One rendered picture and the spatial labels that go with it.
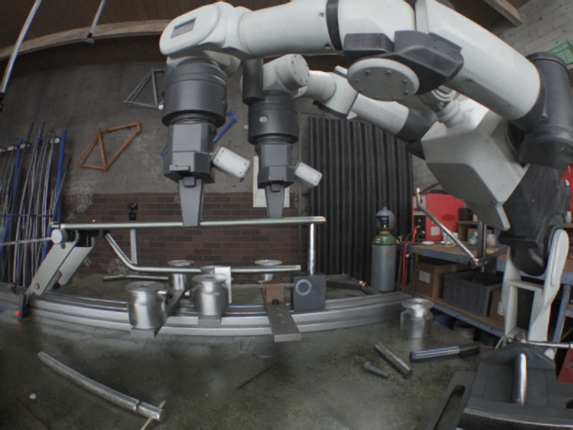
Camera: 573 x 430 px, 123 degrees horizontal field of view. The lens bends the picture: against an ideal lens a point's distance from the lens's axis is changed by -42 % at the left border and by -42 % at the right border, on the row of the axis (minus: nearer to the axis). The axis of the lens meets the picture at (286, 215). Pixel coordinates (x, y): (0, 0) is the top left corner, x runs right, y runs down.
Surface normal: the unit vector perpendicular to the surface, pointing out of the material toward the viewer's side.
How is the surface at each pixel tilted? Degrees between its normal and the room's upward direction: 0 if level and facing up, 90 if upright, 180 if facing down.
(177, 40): 91
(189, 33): 91
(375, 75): 168
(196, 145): 90
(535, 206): 108
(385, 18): 91
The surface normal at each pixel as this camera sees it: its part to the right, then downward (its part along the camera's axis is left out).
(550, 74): -0.60, -0.13
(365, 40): -0.41, -0.12
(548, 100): -0.78, -0.17
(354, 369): 0.00, -1.00
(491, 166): -0.57, 0.57
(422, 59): -0.09, 0.67
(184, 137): 0.19, 0.00
